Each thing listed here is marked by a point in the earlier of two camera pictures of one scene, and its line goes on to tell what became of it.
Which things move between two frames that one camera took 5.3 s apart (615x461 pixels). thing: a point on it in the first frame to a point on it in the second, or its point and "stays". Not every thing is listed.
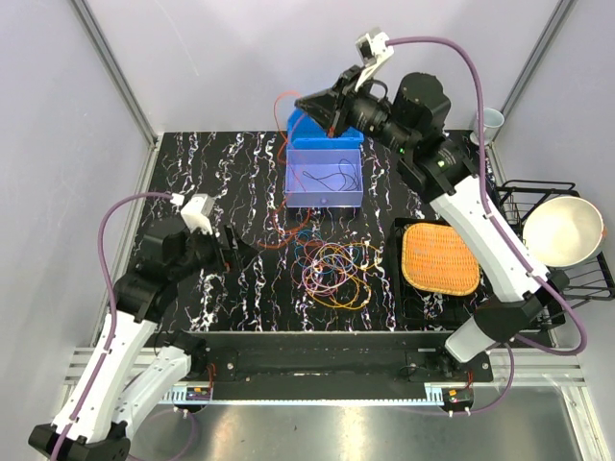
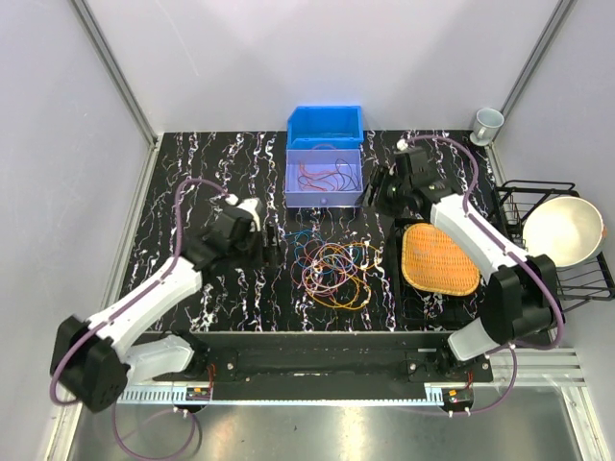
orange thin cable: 302,186 to 314,180
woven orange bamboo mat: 435,257 stays
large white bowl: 565,231 stays
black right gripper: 323,105 to 384,176
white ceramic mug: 492,120 stays
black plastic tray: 416,307 stays
